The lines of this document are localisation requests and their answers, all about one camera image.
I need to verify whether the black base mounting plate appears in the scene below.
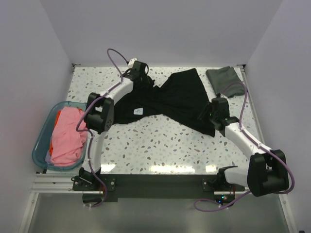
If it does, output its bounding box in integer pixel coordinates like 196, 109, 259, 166
71, 174, 245, 203

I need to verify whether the purple cable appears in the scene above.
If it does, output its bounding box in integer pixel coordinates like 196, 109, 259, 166
75, 48, 131, 207
193, 81, 296, 211

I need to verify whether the lavender garment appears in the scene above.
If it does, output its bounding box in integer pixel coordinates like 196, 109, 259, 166
45, 151, 51, 164

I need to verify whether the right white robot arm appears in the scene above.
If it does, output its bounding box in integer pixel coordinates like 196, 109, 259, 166
199, 96, 290, 197

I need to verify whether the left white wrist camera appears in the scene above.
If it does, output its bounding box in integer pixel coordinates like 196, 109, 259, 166
127, 58, 138, 68

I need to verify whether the orange garment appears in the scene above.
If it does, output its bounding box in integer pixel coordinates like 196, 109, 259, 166
49, 110, 61, 156

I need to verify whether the aluminium frame rail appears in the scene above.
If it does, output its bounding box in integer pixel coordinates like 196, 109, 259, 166
30, 172, 289, 194

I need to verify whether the folded grey t shirt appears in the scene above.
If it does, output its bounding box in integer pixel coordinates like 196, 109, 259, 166
206, 66, 245, 98

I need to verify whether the black t shirt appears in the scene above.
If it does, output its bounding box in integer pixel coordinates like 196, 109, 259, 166
113, 68, 215, 137

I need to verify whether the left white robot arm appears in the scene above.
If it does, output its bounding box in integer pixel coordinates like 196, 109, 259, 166
79, 58, 152, 190

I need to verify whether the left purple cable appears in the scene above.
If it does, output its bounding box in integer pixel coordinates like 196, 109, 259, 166
75, 48, 131, 207

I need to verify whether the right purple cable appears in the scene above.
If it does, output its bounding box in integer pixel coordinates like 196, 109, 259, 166
193, 81, 296, 211

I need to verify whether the pink t shirt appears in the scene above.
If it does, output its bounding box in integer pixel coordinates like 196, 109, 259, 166
51, 107, 87, 166

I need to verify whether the teal plastic laundry basket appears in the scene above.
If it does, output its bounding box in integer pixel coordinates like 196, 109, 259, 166
32, 101, 87, 172

